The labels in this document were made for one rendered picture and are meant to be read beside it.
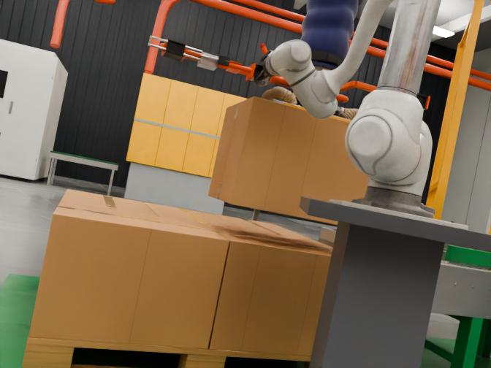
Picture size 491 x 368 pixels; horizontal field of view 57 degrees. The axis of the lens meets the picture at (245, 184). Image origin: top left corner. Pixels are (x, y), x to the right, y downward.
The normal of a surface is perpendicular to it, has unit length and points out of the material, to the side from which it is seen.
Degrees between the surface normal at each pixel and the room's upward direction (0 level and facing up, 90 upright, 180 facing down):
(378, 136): 96
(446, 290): 90
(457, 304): 90
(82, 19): 90
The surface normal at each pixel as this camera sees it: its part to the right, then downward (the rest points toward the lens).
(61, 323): 0.32, 0.07
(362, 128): -0.52, 0.05
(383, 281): -0.07, -0.01
